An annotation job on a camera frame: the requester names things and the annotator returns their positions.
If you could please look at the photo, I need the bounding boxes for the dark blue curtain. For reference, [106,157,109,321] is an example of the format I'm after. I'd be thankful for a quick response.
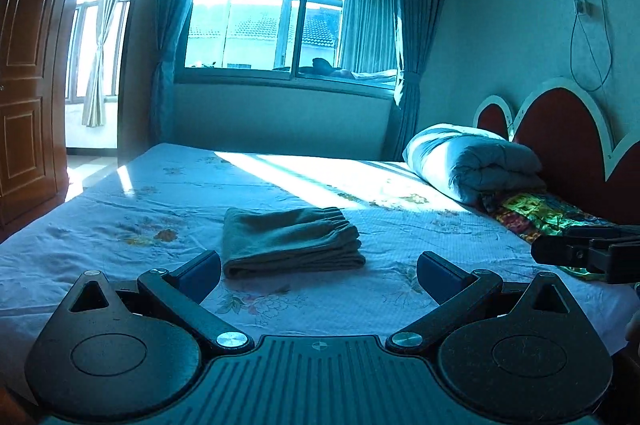
[150,0,226,144]
[387,0,458,160]

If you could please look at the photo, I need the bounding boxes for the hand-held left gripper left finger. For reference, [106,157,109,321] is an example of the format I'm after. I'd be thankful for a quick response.
[67,250,254,354]

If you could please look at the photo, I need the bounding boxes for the hallway window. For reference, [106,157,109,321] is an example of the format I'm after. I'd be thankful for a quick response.
[65,0,138,102]

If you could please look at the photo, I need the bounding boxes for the large bedroom window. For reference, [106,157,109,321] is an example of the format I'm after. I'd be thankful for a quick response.
[175,0,401,90]

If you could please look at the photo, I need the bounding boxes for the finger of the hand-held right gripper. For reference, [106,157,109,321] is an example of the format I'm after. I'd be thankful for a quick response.
[531,236,640,284]
[564,225,640,238]

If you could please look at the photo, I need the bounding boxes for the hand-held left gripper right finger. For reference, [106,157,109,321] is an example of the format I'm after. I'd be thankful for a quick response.
[387,251,573,354]

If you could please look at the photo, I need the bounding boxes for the dark object outside window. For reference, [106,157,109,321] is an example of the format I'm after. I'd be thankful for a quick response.
[311,57,352,79]

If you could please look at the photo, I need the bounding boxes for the sheer white curtain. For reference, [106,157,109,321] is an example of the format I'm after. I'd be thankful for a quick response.
[340,0,397,76]

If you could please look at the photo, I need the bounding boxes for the grey-green pants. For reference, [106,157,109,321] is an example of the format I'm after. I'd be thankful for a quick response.
[221,206,367,280]

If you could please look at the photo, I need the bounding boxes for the white doorway curtain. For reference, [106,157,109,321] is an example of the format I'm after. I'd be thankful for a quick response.
[81,0,123,128]

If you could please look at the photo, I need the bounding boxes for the thin wall cable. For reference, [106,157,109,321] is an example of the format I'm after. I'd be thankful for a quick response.
[570,0,614,93]

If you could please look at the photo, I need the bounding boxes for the colourful patterned blanket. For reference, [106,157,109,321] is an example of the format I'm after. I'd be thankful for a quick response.
[481,189,640,281]

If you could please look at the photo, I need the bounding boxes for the brown wooden door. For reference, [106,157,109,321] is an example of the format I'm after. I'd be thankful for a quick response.
[0,0,68,226]

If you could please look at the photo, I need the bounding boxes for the rolled light quilt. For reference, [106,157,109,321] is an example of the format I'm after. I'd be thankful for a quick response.
[402,123,547,206]

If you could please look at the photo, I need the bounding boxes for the bed with floral sheet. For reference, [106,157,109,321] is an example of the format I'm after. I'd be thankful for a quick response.
[0,142,631,406]

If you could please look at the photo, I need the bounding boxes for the red scalloped headboard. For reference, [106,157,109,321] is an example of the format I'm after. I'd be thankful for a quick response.
[472,77,640,226]

